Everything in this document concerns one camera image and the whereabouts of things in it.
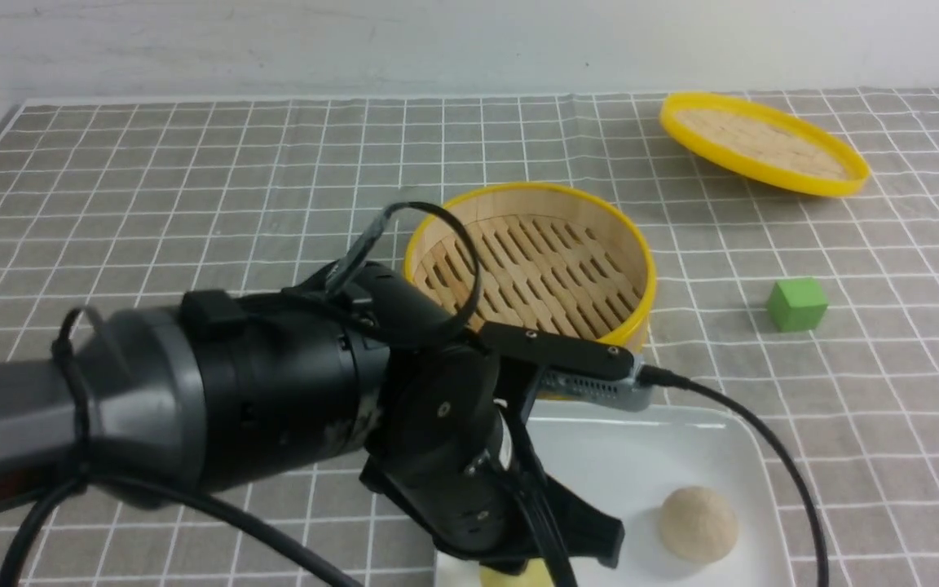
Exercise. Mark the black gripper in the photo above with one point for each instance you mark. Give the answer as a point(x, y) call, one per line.
point(436, 455)

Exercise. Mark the yellow steamed bun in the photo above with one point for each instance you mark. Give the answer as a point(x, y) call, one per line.
point(534, 575)

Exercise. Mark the white steamed bun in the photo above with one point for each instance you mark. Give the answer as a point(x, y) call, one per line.
point(698, 525)

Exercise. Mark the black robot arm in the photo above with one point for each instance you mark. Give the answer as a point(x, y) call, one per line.
point(174, 404)

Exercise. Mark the white square plate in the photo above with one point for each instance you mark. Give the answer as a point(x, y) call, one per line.
point(626, 464)

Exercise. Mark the bamboo steamer basket yellow rim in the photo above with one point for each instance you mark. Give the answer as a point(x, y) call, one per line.
point(558, 260)

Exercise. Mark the green cube block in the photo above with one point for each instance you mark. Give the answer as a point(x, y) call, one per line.
point(797, 304)

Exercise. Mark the grey checked tablecloth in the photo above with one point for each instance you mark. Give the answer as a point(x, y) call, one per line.
point(121, 205)

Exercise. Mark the yellow rimmed bamboo steamer lid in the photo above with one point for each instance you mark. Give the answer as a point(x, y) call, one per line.
point(764, 144)

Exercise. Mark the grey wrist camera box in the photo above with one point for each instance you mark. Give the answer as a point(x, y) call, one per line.
point(536, 363)

